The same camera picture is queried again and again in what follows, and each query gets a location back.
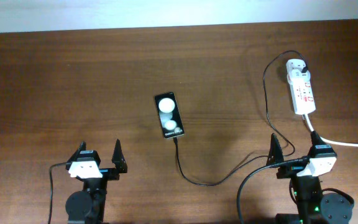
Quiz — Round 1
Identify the black charging cable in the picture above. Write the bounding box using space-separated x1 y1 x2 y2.
173 49 310 187

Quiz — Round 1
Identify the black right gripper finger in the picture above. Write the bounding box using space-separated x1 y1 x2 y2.
311 131 327 149
266 133 284 168

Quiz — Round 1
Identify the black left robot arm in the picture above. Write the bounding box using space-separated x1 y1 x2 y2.
65 140 127 224

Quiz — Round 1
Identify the white power strip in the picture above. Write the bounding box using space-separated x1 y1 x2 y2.
287 70 316 115

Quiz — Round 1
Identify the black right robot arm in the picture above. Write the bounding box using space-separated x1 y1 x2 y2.
267 131 355 224

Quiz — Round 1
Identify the black left camera cable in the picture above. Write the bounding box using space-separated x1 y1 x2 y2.
47 162 71 224

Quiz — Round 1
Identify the black camera cable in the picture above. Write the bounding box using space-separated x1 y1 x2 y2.
236 157 310 224
47 162 71 224

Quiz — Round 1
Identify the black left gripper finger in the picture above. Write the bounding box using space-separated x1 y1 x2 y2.
111 139 127 173
67 141 86 163

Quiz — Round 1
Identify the black right camera cable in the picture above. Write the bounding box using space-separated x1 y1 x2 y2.
236 157 310 224

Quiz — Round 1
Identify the black Galaxy flip phone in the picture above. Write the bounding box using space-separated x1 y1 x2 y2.
154 92 185 139

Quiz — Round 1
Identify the white power strip cord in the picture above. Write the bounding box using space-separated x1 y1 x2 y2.
302 113 358 149

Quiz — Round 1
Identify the white charger adapter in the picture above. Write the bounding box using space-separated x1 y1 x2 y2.
286 58 311 85

